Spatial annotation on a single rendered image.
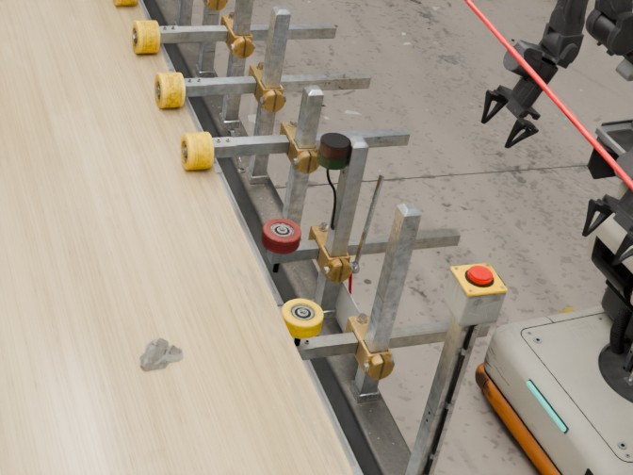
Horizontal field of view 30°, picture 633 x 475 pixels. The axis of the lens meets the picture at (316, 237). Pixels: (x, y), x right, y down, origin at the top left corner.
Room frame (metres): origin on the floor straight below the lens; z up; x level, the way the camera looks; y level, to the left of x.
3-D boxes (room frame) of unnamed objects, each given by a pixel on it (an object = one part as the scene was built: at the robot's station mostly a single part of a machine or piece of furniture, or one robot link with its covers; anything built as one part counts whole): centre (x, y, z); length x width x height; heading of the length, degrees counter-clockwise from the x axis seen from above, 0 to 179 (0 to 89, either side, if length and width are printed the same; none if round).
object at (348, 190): (1.95, -0.04, 0.91); 0.04 x 0.04 x 0.48; 26
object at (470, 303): (1.49, -0.27, 1.18); 0.07 x 0.07 x 0.08; 26
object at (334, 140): (1.93, 0.00, 1.04); 0.06 x 0.06 x 0.22; 26
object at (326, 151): (1.93, 0.00, 1.14); 0.06 x 0.06 x 0.02
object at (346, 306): (1.93, -0.08, 0.75); 0.26 x 0.01 x 0.10; 26
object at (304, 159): (2.20, 0.07, 0.95); 0.14 x 0.06 x 0.05; 26
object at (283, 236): (1.94, 0.07, 0.85); 0.08 x 0.08 x 0.11
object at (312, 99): (2.18, 0.06, 0.87); 0.04 x 0.04 x 0.48; 26
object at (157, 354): (1.51, 0.23, 0.91); 0.09 x 0.07 x 0.02; 144
